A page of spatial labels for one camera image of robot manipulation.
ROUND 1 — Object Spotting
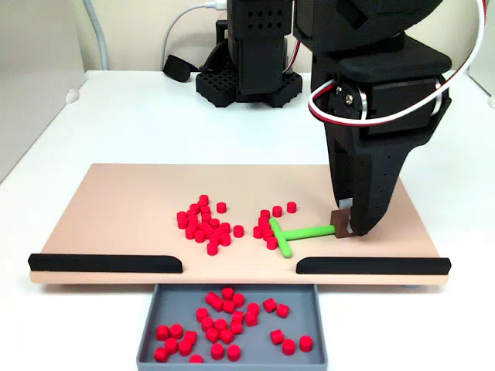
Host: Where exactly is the green T-shaped pusher tool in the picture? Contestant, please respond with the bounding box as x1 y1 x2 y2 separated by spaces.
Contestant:
268 209 356 259

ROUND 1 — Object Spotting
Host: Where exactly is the grey tray container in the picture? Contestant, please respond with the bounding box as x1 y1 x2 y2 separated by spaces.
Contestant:
135 283 329 368

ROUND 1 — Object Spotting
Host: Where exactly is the white side panel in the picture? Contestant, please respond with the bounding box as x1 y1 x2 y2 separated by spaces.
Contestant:
0 0 87 182
468 0 495 97

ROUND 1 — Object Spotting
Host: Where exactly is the black table clamp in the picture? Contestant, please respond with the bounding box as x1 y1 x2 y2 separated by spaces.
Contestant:
203 19 233 74

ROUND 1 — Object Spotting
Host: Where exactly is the beige flat board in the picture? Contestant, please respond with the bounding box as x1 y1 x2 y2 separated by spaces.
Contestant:
29 162 452 287

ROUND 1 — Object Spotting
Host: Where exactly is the red white servo cable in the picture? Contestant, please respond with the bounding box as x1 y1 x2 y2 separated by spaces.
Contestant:
284 32 302 74

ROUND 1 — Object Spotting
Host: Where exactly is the white USB cable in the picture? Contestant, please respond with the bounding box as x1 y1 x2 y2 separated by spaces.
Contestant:
161 0 229 73

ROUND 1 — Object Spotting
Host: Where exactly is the pale grey hose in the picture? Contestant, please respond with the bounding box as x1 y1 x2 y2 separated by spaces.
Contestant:
83 0 110 71

